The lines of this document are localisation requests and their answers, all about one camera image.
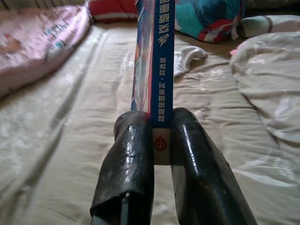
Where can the pink cartoon print quilt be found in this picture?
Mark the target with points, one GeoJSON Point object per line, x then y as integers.
{"type": "Point", "coordinates": [35, 47]}

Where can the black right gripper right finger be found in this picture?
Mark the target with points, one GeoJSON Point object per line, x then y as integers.
{"type": "Point", "coordinates": [199, 175]}

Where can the beige folded duvet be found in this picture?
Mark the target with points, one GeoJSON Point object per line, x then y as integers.
{"type": "Point", "coordinates": [269, 82]}

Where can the grey striped curtain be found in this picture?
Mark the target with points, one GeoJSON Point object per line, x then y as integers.
{"type": "Point", "coordinates": [47, 2]}

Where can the striped colourful body pillow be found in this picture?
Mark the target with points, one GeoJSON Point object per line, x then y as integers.
{"type": "Point", "coordinates": [206, 21]}

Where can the beige floral bed sheet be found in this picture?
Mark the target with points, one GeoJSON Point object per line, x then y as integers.
{"type": "Point", "coordinates": [70, 129]}

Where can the white sock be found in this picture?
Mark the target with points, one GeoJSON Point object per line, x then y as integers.
{"type": "Point", "coordinates": [187, 58]}

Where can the pale bluish white pillow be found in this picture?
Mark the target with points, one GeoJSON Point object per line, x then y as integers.
{"type": "Point", "coordinates": [269, 24]}

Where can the colourful manga book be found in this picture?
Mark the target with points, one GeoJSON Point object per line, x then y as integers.
{"type": "Point", "coordinates": [161, 58]}

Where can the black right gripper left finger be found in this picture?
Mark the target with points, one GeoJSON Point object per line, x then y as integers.
{"type": "Point", "coordinates": [126, 164]}

